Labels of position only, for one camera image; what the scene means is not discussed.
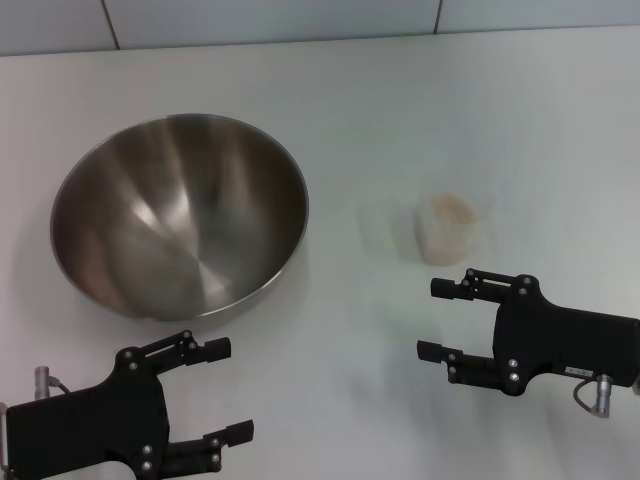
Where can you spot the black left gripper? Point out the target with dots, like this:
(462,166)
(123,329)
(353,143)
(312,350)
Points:
(90,425)

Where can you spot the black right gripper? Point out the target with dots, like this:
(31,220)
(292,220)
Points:
(565,345)

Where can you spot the clear plastic measuring cup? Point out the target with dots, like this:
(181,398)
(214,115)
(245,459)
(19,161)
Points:
(450,240)

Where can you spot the white rice grains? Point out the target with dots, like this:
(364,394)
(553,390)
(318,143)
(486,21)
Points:
(452,210)

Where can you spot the stainless steel mixing bowl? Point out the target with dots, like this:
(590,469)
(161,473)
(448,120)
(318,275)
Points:
(175,215)

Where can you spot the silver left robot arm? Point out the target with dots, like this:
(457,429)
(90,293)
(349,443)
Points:
(2,435)

